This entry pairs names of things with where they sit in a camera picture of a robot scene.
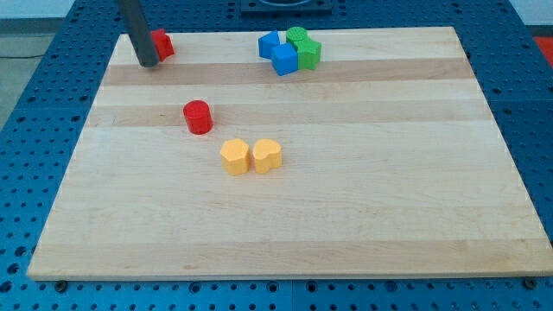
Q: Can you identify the green star block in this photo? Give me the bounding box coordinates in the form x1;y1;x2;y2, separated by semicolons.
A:
294;39;321;70

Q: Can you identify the red star block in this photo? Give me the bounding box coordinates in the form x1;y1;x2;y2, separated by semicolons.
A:
150;29;175;62

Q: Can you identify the yellow heart block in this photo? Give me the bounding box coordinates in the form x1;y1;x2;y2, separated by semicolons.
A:
252;139;283;174

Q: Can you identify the yellow hexagon block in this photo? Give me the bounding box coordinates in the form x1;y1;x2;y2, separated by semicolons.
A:
219;138;251;175

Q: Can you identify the red cylinder block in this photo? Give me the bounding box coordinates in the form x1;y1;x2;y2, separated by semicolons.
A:
183;100;213;135

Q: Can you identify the blue cube block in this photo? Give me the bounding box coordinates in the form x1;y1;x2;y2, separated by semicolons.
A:
270;43;298;76

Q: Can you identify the blue moon-shaped block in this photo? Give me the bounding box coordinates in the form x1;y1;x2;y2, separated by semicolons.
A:
257;30;281;59

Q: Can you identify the light wooden board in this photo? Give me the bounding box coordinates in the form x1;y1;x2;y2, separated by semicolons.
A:
28;27;552;281

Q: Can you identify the green cylinder block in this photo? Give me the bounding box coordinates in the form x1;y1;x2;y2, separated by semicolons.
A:
285;26;308;49

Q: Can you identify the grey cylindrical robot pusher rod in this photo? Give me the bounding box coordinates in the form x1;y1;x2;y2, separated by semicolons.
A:
116;0;159;68

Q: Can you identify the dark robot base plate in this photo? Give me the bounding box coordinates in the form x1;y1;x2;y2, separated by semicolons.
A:
239;0;334;16

